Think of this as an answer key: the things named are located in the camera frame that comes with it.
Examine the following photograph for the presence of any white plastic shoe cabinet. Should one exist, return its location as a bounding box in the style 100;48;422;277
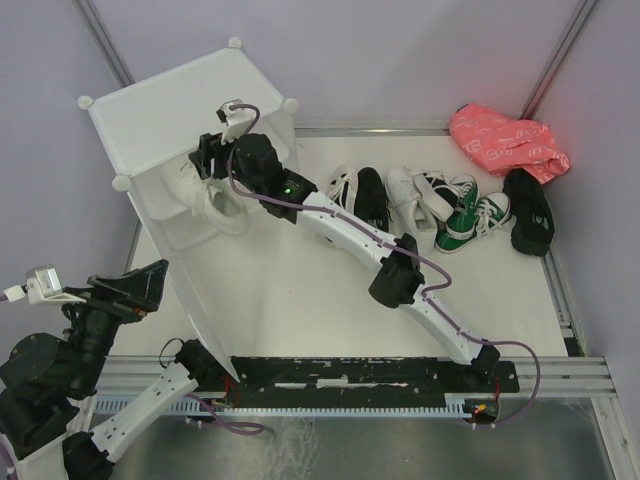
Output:
77;38;299;374

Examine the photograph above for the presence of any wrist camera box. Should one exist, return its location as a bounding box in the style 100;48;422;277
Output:
1;265;67;305
216;99;259;144

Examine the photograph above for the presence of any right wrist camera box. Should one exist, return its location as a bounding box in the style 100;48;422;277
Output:
216;99;259;144

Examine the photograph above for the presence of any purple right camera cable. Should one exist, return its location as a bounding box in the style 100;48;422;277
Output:
227;103;542;429

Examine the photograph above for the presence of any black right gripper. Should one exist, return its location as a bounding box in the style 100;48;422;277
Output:
186;126;262;199

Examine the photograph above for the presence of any aluminium frame rail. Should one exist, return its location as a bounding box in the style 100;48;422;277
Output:
295;118;449;138

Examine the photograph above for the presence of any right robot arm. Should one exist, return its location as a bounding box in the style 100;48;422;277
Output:
188;134;500;391

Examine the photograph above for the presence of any white slotted cable duct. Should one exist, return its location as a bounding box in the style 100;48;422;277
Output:
92;392;474;416

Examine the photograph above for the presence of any black white canvas sneaker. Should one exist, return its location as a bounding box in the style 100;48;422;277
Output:
327;165;359;213

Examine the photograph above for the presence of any pink patterned bag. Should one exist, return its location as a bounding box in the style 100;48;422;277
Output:
449;103;571;184

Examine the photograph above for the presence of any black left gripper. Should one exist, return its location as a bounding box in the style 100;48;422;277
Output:
62;256;171;391

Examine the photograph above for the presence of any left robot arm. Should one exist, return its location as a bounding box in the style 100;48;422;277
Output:
1;259;223;479

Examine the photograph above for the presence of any black slip-on shoe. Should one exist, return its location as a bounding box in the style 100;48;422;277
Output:
503;168;555;257
354;167;390;232

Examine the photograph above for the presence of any white leather sneaker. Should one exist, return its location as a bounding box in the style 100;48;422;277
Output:
384;168;438;250
160;161;250;235

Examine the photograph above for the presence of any green canvas sneaker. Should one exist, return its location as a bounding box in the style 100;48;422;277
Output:
474;192;511;237
435;174;480;254

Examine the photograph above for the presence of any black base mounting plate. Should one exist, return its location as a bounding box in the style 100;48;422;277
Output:
197;357;520;411

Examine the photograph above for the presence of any purple camera cable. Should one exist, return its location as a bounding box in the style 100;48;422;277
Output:
227;103;542;429
0;292;21;480

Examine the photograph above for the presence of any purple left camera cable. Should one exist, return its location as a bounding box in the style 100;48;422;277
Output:
0;292;21;480

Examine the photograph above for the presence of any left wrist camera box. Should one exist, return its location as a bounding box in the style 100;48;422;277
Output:
1;265;67;305

